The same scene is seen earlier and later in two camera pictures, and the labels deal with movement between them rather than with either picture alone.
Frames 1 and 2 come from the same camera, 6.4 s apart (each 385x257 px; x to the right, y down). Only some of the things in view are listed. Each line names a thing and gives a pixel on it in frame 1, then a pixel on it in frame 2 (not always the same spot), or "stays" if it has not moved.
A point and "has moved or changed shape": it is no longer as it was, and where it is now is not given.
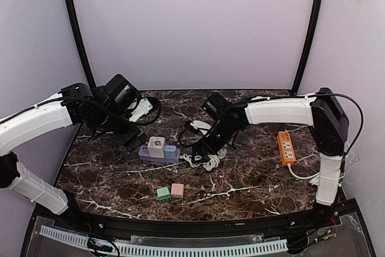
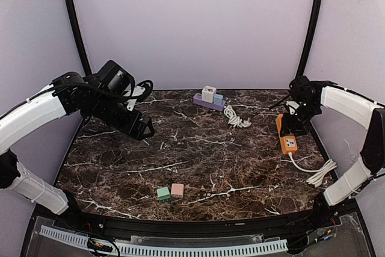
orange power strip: [286, 149] has moved or changed shape
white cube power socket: [156, 147] -> [208, 94]
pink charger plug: [177, 190] stays
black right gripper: [213, 150] -> [287, 126]
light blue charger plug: [169, 151] has moved or changed shape
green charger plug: [163, 194] stays
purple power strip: [144, 155] -> [197, 99]
